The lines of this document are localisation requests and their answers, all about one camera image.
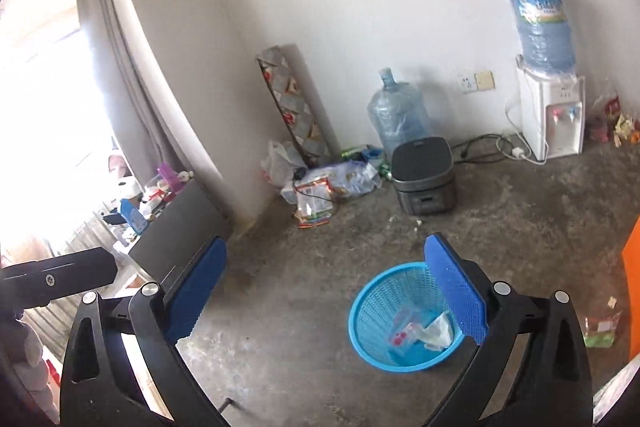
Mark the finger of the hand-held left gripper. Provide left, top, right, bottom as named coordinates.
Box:
left=0, top=247, right=118, bottom=308

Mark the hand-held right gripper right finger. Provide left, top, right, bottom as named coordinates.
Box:
left=424, top=233, right=593, bottom=427

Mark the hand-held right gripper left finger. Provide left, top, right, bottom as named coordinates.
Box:
left=60, top=236, right=228, bottom=427

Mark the blue plastic mesh basket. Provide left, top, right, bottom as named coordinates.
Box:
left=348, top=261, right=473, bottom=369

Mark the person's left forearm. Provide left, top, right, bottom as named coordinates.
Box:
left=7, top=307, right=61, bottom=423

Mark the white crumpled tissue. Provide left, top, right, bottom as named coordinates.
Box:
left=420, top=311, right=458, bottom=352

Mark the grey ledge cabinet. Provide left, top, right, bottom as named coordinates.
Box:
left=127, top=179, right=233, bottom=288

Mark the clear plastic wrapper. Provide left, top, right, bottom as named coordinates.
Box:
left=389, top=307, right=426, bottom=350

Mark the blue detergent bottle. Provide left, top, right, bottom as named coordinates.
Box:
left=119, top=198, right=149, bottom=235

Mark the black rice cooker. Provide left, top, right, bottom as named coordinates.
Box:
left=390, top=136, right=458, bottom=215

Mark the purple cup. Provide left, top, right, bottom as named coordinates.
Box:
left=156, top=163, right=182, bottom=195

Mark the pile of snack packets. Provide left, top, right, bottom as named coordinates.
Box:
left=292, top=174, right=335, bottom=229

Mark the white plastic bag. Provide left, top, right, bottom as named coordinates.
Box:
left=260, top=139, right=307, bottom=188

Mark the green snack packet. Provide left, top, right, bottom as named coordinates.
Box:
left=582, top=309, right=623, bottom=349

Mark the clear bag of packets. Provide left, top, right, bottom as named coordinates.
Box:
left=310, top=159, right=383, bottom=202

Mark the empty clear water jug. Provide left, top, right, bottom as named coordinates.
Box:
left=367, top=67, right=433, bottom=158

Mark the white water dispenser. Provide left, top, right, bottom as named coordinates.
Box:
left=515, top=56, right=586, bottom=160

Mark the patterned rolled mat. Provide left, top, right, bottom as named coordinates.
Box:
left=256, top=43, right=341, bottom=168

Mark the grey curtain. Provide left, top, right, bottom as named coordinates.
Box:
left=74, top=0, right=173, bottom=188

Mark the heap of colourful wrappers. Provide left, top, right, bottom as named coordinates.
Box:
left=587, top=94, right=640, bottom=148

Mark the blue labelled water bottle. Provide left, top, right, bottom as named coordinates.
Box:
left=501, top=0, right=577, bottom=72

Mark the black power cable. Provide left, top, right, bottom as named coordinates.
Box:
left=452, top=133, right=516, bottom=162

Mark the white power cable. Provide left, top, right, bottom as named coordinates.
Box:
left=504, top=99, right=548, bottom=165

